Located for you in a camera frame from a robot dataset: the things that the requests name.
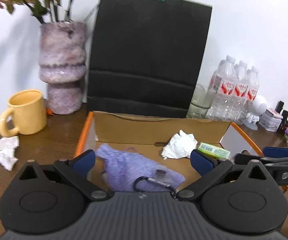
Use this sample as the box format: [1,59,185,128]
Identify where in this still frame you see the green gum pack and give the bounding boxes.
[197,142,231,159]

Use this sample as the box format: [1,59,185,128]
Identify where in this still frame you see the purple knitted cloth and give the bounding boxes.
[95,144,186,192]

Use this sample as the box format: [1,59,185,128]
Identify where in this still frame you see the orange cardboard produce box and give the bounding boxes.
[75,111,263,190]

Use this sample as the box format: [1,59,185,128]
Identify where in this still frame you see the black carabiner clip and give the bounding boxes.
[133,176,178,198]

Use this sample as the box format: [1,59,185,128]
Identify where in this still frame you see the black lipstick tubes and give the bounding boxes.
[275,101,288,134]

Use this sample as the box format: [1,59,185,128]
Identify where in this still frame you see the white patterned tin box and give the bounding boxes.
[258,108,282,132]

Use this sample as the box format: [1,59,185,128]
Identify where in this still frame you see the clear glass cup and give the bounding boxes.
[186,83,216,119]

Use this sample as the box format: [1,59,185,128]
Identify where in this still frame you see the middle clear water bottle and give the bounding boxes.
[232,60,248,121]

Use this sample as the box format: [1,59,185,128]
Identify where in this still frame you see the clear water bottle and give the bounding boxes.
[244,66,259,116]
[232,60,248,121]
[206,55,236,120]

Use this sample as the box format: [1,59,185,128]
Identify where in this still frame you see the left clear water bottle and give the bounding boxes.
[206,55,236,120]

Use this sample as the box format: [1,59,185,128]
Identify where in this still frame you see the white round robot speaker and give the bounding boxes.
[243,102,267,131]

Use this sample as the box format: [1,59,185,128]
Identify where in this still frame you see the yellow ceramic mug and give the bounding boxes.
[0,89,47,137]

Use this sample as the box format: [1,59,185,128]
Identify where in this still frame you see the crumpled white paper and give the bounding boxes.
[0,136,19,171]

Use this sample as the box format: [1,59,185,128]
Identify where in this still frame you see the right clear water bottle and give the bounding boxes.
[244,66,259,116]

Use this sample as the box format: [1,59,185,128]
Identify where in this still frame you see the mottled purple ceramic vase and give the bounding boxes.
[38,22,87,115]

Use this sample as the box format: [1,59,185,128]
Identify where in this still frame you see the black paper gift bag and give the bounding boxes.
[87,0,212,118]

